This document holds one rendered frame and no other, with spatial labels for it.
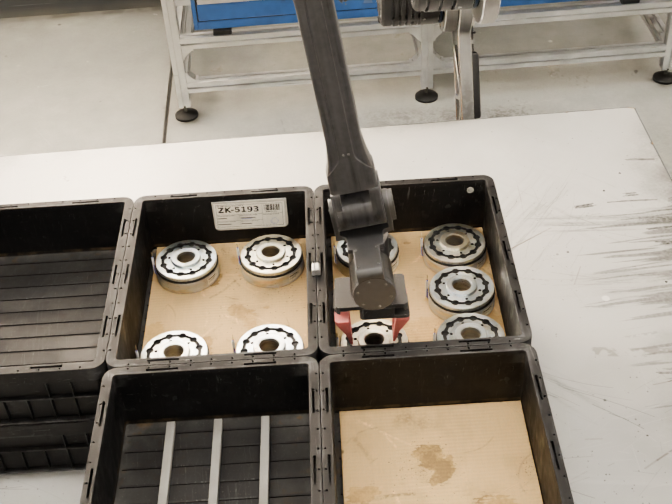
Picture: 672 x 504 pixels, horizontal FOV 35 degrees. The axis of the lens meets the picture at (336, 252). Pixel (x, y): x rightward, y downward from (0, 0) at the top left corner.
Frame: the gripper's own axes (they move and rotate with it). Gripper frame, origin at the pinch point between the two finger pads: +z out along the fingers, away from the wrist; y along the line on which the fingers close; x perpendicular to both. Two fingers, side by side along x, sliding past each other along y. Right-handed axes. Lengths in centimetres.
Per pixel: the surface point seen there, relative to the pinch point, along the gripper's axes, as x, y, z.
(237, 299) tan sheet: 14.5, -21.1, 4.0
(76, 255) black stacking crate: 29, -49, 4
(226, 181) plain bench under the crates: 65, -26, 17
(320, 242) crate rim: 15.5, -6.9, -5.9
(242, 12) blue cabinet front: 203, -30, 51
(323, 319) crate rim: -0.6, -7.1, -4.6
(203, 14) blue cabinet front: 203, -43, 51
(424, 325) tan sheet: 5.6, 8.3, 4.1
